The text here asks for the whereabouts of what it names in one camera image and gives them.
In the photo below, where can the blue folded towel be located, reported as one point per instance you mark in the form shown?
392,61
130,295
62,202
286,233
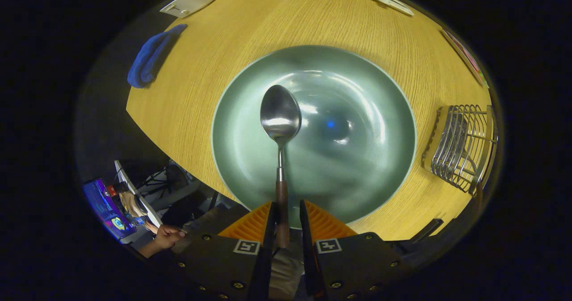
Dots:
149,59

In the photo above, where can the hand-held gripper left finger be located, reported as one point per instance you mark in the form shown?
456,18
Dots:
267,256

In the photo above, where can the pale green round plate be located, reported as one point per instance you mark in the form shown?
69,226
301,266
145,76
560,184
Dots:
357,167

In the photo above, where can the glowing computer monitor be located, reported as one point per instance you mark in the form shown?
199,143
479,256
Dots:
105,207

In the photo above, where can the white oval food plate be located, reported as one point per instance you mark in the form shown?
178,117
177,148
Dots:
467,57

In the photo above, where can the white side desk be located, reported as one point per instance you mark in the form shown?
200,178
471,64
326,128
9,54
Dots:
134,189

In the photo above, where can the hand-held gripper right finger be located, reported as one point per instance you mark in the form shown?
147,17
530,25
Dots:
308,256

